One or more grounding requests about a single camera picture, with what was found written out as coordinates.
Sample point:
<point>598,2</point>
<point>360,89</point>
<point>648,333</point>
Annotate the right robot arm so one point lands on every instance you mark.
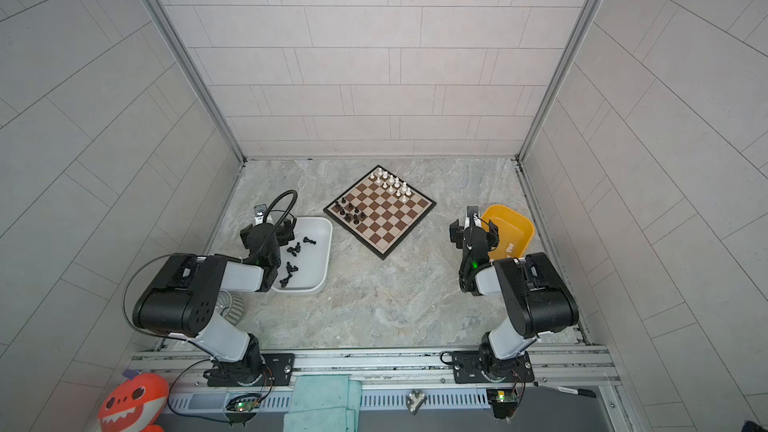
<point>536,300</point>

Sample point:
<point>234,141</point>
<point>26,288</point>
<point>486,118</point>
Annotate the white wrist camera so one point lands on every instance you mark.
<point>472,217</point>
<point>260,211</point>

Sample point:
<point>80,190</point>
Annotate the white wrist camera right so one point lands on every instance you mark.
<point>472,217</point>

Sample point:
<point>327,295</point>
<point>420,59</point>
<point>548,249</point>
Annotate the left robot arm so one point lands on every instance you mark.
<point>180,302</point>

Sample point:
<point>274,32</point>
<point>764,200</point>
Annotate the striped grey cup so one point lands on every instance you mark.
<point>230,306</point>

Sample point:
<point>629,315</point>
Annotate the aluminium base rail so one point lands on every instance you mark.
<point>547,364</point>

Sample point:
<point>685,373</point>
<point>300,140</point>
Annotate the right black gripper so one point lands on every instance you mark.
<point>458,234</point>

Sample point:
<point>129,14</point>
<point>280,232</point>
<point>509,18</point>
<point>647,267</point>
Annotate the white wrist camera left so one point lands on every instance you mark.
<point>260,211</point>

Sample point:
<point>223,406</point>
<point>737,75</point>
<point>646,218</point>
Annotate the yellow plastic bowl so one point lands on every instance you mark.
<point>515,232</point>

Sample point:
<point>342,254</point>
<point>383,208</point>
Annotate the folding chess board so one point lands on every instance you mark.
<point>380,210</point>

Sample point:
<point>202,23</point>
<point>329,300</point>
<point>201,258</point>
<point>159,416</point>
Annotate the white plastic tray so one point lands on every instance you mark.
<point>305,259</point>

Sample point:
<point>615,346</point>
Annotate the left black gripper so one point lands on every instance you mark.
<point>281,232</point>

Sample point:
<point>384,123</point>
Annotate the green cloth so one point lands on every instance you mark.
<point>324,403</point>

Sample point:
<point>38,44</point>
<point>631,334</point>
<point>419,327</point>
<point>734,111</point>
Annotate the red shark plush toy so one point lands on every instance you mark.
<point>135,405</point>

